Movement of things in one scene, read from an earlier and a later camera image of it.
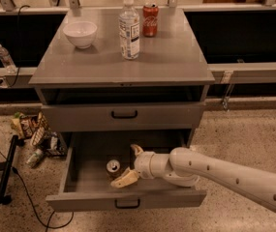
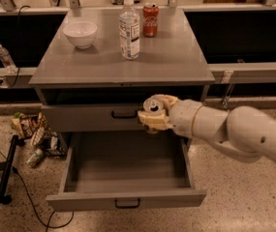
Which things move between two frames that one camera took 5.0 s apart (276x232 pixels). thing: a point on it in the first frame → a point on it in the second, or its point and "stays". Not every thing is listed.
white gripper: (142, 164) → (183, 117)
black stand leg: (4, 168) stays
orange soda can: (113, 169) → (153, 104)
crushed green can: (35, 159) stays
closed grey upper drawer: (123, 117) stays
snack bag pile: (35, 130) stays
